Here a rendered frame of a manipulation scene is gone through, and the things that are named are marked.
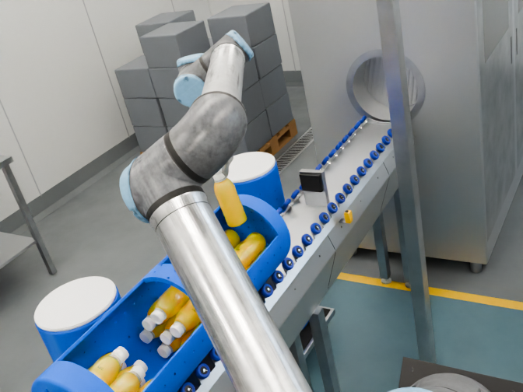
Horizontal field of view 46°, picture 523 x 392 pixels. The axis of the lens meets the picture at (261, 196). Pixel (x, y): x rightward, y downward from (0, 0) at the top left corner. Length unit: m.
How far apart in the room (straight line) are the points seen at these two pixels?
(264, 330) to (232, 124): 0.37
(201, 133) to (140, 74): 4.22
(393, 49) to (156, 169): 1.30
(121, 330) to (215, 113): 0.92
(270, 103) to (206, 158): 4.16
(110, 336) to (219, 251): 0.84
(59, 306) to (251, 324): 1.24
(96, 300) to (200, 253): 1.10
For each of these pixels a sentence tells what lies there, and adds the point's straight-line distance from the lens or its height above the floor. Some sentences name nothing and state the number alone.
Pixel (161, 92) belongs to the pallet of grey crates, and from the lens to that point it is 5.22.
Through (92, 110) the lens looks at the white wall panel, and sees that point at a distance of 5.86.
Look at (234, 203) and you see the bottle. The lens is 1.91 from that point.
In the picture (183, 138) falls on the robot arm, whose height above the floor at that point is 1.77.
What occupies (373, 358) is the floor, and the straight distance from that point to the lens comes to 3.11.
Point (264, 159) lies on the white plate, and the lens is 2.73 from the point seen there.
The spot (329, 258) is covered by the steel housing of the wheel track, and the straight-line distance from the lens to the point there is 2.33.
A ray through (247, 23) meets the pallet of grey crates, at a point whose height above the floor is 1.12.
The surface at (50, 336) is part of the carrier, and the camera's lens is 2.11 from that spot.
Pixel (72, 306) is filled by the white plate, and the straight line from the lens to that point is 2.15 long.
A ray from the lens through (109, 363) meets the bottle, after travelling 1.64.
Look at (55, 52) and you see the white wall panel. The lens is 5.63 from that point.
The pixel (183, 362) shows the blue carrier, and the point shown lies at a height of 1.09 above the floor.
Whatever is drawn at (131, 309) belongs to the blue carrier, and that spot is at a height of 1.11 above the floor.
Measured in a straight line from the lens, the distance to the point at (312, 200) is 2.49.
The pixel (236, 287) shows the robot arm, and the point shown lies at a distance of 1.04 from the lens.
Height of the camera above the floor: 2.16
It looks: 28 degrees down
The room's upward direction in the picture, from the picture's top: 14 degrees counter-clockwise
